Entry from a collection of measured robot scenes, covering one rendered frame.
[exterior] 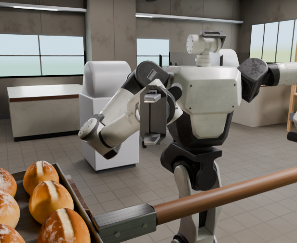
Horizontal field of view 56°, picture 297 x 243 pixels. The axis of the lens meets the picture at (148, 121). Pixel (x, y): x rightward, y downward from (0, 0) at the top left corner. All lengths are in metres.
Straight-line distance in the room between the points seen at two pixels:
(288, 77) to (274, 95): 5.45
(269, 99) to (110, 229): 6.23
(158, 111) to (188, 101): 0.40
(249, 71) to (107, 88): 2.51
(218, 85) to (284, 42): 8.22
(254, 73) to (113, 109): 0.55
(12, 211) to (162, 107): 0.33
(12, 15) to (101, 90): 4.46
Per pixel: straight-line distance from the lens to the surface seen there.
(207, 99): 1.00
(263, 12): 9.84
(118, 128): 0.81
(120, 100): 0.94
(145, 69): 0.98
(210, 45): 1.06
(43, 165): 0.57
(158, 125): 0.59
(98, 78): 3.44
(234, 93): 1.05
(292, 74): 1.21
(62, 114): 5.40
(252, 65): 1.16
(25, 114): 5.31
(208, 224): 1.29
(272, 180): 0.60
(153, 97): 0.52
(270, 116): 6.68
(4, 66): 7.43
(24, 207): 0.55
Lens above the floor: 1.43
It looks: 13 degrees down
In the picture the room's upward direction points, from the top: straight up
